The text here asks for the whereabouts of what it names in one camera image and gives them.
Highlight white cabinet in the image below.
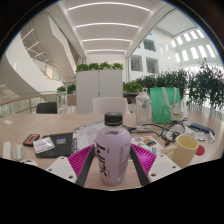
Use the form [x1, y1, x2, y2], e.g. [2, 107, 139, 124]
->
[75, 69, 124, 115]

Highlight white card packet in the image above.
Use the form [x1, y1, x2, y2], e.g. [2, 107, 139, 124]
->
[32, 136, 56, 154]

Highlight wooden-topped glass railing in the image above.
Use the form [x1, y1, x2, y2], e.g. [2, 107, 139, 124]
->
[0, 91, 61, 116]

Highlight row of green hedge plants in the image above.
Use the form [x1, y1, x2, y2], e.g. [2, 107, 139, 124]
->
[133, 61, 224, 113]

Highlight black notebook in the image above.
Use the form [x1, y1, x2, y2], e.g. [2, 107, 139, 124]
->
[36, 132, 74, 159]

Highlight white printed booklet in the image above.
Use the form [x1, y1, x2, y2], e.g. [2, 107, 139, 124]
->
[72, 120, 106, 151]

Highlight colourful sticker sheet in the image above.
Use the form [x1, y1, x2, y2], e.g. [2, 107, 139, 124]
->
[130, 135, 164, 156]

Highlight pale yellow mug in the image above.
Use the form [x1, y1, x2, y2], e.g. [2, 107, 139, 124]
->
[162, 134, 200, 169]

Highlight green tote bag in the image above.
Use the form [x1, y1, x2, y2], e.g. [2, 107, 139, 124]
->
[149, 86, 183, 125]

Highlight ceiling light strips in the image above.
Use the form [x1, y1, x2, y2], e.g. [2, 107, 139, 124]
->
[66, 1, 153, 54]

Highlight white computer mouse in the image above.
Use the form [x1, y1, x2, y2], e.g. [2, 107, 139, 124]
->
[20, 158, 39, 168]

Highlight green plants atop cabinet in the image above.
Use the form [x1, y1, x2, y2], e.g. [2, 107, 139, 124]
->
[75, 61, 124, 73]

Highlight clear plastic water bottle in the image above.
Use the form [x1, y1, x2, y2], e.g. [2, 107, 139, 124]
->
[134, 87, 152, 127]

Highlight purple drink bottle black cap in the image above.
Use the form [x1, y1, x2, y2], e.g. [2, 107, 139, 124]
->
[94, 111, 132, 187]

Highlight black and red case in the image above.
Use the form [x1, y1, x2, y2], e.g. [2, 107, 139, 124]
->
[22, 133, 41, 148]

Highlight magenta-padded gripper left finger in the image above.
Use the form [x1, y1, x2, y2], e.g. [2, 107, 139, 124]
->
[45, 143, 97, 188]

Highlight black chair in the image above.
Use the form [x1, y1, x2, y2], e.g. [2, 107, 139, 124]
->
[35, 101, 59, 115]

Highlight small white oval device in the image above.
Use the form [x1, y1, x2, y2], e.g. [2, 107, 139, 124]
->
[13, 144, 25, 161]

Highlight black cable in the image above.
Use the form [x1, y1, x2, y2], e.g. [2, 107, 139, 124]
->
[124, 118, 189, 147]

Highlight brown planter with plants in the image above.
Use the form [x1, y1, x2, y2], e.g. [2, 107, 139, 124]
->
[56, 84, 77, 106]

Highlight white power adapter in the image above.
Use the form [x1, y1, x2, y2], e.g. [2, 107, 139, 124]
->
[136, 124, 154, 132]

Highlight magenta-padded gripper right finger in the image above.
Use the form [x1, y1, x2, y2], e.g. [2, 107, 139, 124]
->
[129, 143, 182, 187]

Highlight dark planter with plants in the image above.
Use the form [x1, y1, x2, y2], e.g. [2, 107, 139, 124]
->
[122, 81, 144, 97]

